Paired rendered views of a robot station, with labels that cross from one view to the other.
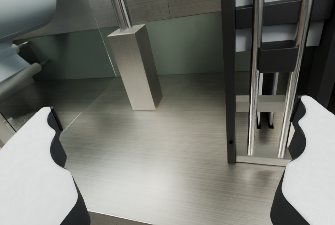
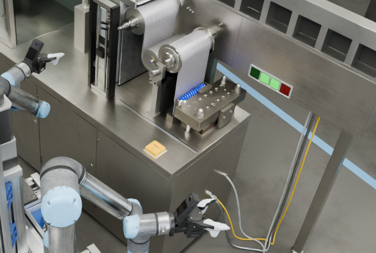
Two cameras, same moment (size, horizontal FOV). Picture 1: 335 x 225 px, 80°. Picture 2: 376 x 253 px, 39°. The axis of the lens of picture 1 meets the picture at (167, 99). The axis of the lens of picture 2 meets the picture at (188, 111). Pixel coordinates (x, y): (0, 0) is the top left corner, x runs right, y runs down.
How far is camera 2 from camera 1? 2.55 m
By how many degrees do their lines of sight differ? 11
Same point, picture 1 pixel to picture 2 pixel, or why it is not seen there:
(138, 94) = (79, 40)
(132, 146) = (60, 62)
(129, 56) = (80, 20)
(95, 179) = not seen: hidden behind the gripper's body
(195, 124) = not seen: hidden behind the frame
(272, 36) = (103, 46)
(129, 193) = (46, 75)
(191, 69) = not seen: hidden behind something
